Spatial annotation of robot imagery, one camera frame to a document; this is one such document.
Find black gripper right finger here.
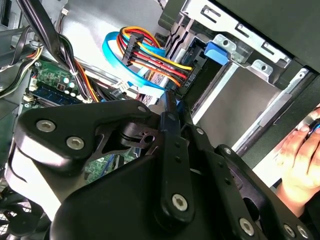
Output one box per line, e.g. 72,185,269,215
177,98,315,240

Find blue data wire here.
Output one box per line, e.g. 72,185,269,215
101,31,185,111

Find hard disk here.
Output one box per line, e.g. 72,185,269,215
159,22,230,101

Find red orange yellow power wire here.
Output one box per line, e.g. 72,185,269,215
117,26,199,89

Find person's hand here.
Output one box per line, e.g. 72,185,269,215
274,104,320,195

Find round black tool blue ring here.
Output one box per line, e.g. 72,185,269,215
303,109,320,140

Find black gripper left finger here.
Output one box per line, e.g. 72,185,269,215
7,90,197,227

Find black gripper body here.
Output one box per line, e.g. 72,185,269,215
49,153,251,240

